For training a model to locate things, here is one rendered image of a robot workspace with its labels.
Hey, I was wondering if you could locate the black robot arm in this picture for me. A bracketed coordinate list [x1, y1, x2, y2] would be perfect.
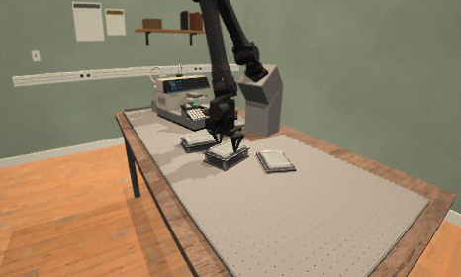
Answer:
[192, 0, 269, 135]

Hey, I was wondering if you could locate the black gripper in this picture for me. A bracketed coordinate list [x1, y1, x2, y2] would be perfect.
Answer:
[212, 121, 245, 152]

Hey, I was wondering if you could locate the white well plate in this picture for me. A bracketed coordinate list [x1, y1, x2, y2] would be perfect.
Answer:
[184, 133, 215, 144]
[209, 139, 244, 157]
[261, 150, 291, 168]

